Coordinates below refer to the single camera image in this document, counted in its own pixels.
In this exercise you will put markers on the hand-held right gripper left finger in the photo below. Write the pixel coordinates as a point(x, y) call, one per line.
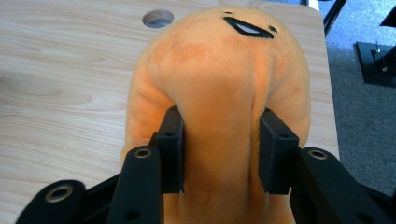
point(171, 155)

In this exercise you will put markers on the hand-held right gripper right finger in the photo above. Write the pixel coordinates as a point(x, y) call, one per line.
point(277, 158)

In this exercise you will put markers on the orange plush toy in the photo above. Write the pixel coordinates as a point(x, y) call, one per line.
point(218, 77)

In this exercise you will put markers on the black metal stand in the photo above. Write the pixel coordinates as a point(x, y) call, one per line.
point(373, 65)

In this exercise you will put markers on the white desk frame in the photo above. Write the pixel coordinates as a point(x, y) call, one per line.
point(313, 4)

